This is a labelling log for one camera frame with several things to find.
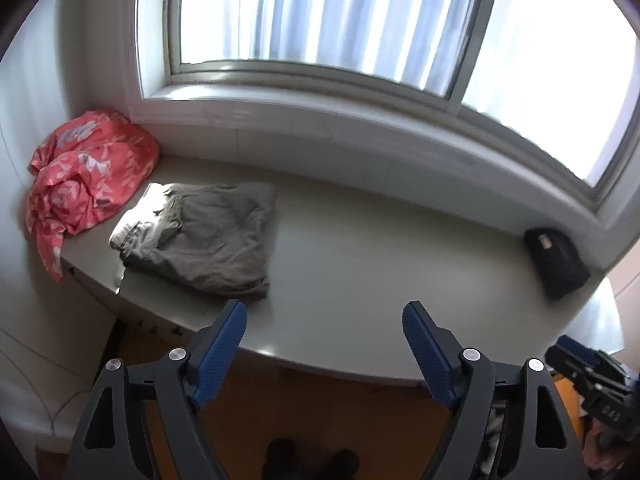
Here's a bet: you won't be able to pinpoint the red floral cloth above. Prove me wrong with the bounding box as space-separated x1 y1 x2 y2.
26 108 161 283

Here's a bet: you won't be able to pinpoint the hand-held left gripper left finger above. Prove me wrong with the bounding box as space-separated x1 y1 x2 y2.
65 300 248 480

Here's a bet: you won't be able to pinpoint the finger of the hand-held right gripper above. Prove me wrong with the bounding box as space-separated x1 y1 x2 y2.
544 346 593 392
556 335 603 363

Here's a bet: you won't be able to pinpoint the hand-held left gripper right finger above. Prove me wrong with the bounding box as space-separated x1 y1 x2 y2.
402 301 588 480

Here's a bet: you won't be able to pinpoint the person's right foot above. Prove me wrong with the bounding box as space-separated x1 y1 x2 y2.
324 450 362 480

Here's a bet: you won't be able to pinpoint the thin wall cable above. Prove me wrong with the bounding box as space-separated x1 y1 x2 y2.
0 327 93 438

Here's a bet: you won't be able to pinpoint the person's right hand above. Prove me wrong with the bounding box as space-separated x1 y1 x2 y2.
581 417 640 473

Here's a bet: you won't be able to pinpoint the person's foot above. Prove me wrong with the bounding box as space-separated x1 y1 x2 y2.
264 438 302 480
324 450 362 480

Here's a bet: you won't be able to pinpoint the black folded garment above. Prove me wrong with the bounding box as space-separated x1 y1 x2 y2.
523 228 592 301

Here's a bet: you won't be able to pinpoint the brown pants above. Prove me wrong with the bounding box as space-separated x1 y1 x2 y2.
109 181 278 303

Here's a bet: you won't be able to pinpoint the person's left foot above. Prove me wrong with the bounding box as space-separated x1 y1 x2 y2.
264 438 302 480

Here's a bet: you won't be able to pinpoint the white framed window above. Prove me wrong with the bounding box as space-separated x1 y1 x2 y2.
127 0 640 231

